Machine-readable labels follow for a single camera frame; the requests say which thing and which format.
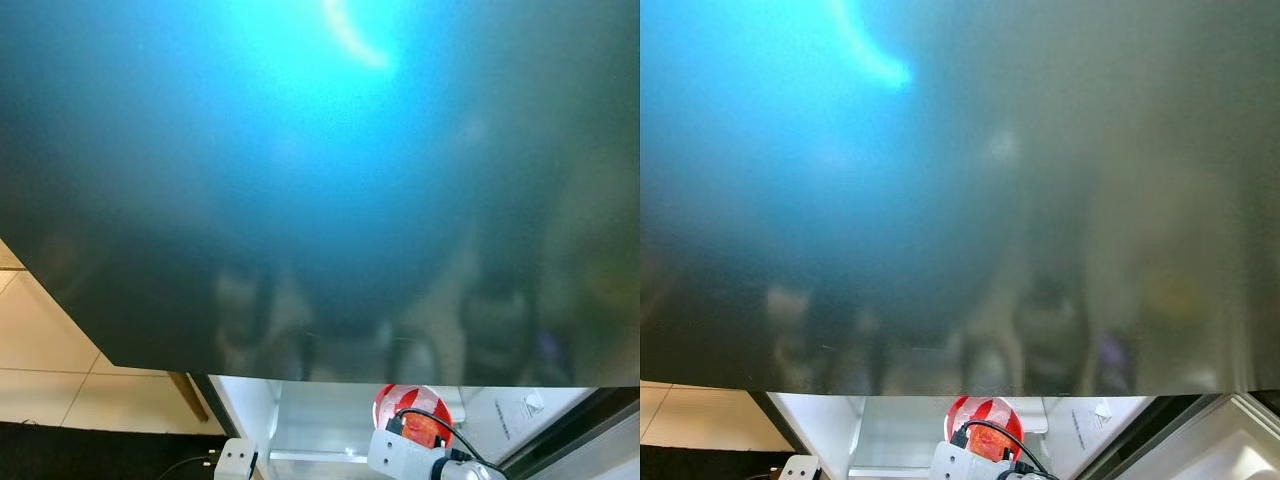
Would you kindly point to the red and white bowl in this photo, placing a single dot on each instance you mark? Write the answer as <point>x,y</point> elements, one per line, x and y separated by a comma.
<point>400,402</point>
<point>970,412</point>

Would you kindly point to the open fridge door white-lined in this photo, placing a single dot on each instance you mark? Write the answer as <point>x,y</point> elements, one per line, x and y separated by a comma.
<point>600,450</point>
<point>1230,450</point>

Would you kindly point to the steel fridge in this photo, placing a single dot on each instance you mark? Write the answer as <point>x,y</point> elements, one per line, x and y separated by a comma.
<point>950,200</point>
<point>300,200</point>

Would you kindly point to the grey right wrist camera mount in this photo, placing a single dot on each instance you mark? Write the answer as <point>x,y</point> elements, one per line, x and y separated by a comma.
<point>400,460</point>
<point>965,466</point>

